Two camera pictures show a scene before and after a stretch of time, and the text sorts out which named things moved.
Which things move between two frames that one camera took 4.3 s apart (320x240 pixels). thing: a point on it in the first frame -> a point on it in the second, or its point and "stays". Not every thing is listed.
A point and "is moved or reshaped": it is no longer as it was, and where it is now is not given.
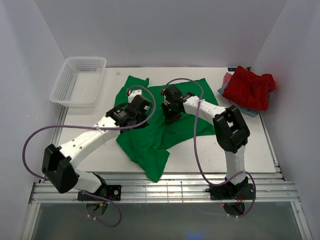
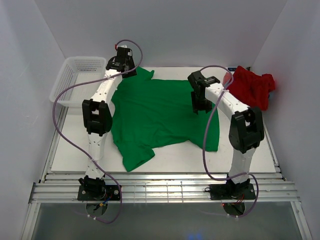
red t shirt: [249, 88] stays
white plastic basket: [79, 83] stays
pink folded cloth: [227, 77] stays
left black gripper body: [141, 119] -> [130, 64]
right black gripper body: [170, 112] -> [199, 103]
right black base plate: [241, 191] stays
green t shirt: [144, 148] is moved or reshaped
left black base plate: [112, 192] stays
